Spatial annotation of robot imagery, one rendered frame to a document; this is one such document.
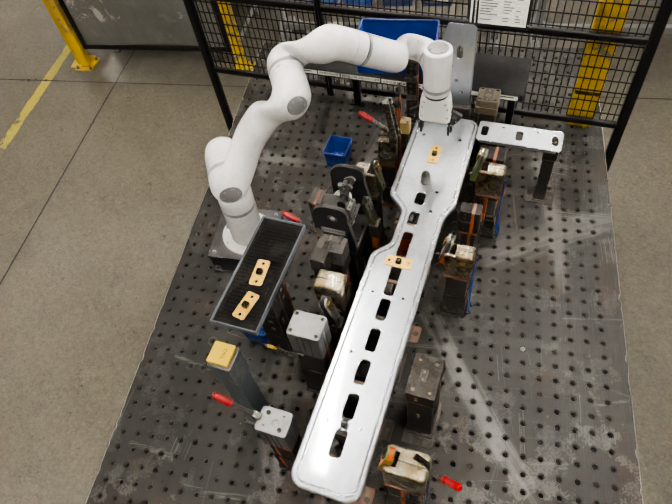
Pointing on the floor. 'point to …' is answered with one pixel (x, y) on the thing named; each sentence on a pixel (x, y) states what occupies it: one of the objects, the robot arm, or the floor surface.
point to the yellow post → (597, 59)
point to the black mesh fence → (441, 40)
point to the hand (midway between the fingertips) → (435, 128)
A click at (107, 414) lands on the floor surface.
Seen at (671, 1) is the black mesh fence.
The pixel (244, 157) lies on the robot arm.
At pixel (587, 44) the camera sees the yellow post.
